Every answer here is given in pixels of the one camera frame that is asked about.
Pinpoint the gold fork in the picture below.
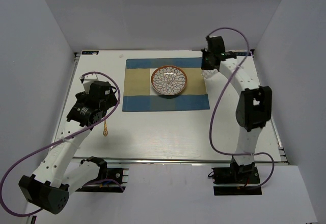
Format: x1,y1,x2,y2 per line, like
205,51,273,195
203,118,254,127
102,120,108,136

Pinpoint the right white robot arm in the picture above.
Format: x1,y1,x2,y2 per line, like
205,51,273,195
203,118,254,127
201,36,272,183

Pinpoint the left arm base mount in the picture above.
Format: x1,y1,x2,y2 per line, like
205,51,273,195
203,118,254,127
77,167,129,193

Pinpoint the blue and tan placemat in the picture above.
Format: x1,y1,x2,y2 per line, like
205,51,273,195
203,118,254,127
122,58,210,112

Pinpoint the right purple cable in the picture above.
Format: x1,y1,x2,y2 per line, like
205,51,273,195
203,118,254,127
205,27,275,190

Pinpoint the purple cable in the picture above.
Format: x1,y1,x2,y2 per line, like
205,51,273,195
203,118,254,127
0,71,121,217
205,27,275,190

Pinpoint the patterned ceramic plate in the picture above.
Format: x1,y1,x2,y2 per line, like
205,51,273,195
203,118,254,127
151,65,187,96

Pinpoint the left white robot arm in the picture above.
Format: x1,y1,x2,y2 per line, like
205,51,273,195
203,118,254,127
18,80,118,214

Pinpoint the blue table label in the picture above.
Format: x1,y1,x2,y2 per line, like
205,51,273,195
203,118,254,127
235,52,252,57
81,50,99,55

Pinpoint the clear drinking glass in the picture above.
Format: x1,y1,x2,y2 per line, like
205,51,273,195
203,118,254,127
201,69,218,79

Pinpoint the left blue table label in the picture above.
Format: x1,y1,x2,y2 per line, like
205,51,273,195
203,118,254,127
81,50,99,55

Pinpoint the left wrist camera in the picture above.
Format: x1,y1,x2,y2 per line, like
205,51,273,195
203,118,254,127
79,73,98,94

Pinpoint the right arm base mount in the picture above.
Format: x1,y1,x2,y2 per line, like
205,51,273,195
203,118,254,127
208,159,262,196

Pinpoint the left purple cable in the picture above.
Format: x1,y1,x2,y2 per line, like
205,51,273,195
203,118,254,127
0,71,121,217

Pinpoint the right blue table label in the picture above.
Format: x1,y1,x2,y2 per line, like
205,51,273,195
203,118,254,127
235,52,252,57

